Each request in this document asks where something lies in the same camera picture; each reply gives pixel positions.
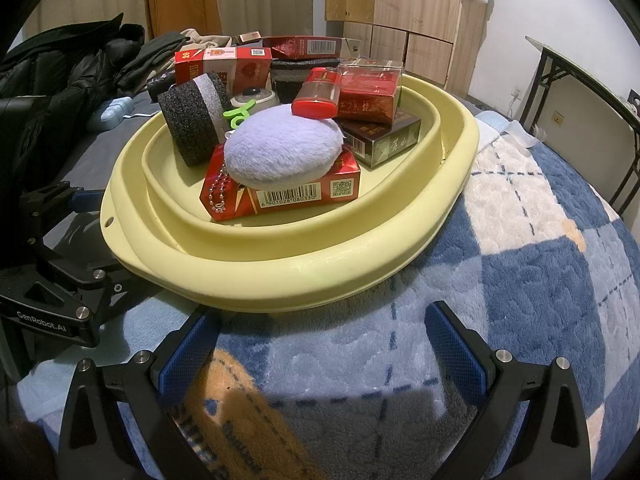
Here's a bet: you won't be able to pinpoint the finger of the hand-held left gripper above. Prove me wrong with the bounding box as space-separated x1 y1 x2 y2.
20 182 108 246
44 259 156 322

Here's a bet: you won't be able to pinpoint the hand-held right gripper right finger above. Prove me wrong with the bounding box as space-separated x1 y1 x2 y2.
425 300 586 480

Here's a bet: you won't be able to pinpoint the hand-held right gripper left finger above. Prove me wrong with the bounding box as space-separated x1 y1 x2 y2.
57 305 221 480

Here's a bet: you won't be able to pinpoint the yellow oval plastic basin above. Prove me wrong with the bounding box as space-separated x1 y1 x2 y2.
100 72 481 313

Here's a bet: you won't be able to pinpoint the shiny red cigarette box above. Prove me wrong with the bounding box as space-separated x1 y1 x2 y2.
200 145 362 223

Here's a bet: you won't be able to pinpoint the red box with white lettering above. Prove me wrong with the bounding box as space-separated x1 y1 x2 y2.
174 46 273 98

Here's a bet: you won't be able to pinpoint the dark brown cigarette box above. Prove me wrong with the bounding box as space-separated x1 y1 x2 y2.
340 112 422 170

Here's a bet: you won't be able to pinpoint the beige round case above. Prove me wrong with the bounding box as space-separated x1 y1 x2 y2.
229 87 279 111

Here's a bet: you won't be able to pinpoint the white plush ball keychain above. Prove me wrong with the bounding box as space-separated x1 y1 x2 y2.
207 99 346 218

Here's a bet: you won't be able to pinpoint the red clear-wrapped cigarette box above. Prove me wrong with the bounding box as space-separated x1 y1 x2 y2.
334 58 404 125

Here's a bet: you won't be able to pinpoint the red lighter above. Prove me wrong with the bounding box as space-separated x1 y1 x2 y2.
291 66 342 120

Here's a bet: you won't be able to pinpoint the grey bed sheet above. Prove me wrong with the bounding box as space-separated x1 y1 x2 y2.
50 90 166 261

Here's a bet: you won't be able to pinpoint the blue and white checkered blanket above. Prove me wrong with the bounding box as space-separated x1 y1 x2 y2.
15 110 640 480

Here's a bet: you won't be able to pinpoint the light blue charger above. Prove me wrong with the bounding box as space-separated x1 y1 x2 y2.
87 97 135 133

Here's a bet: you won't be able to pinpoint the black jacket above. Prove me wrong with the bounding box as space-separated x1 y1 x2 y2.
0 12 146 126

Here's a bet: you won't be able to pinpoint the black pouch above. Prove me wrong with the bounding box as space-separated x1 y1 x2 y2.
147 71 176 98

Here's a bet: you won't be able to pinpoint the dark green clothes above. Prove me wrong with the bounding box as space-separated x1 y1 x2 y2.
117 30 191 93

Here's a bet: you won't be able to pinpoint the beige clothes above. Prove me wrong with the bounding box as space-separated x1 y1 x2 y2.
177 27 233 51

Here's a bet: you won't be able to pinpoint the black folding table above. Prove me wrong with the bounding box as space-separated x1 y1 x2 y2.
520 35 640 216

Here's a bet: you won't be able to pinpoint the wooden wardrobe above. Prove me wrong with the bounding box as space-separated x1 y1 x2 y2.
325 0 496 101

